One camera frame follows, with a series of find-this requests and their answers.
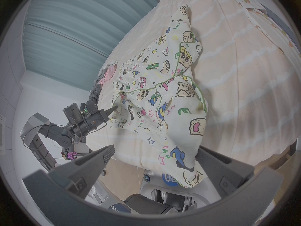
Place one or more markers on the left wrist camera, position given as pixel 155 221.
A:
pixel 91 107

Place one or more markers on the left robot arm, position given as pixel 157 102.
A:
pixel 35 128

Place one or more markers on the pile of clothes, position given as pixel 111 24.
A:
pixel 107 75

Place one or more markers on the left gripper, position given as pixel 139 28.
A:
pixel 90 122

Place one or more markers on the blue-green curtain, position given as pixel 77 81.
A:
pixel 94 13
pixel 58 50

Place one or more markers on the white printed pyjama top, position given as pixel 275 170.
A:
pixel 152 79

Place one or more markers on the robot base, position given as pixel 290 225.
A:
pixel 155 185

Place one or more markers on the bed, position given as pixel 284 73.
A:
pixel 247 90

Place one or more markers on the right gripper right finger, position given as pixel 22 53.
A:
pixel 225 175

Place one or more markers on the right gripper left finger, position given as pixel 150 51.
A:
pixel 82 173

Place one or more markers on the white printed pillow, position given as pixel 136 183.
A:
pixel 270 32

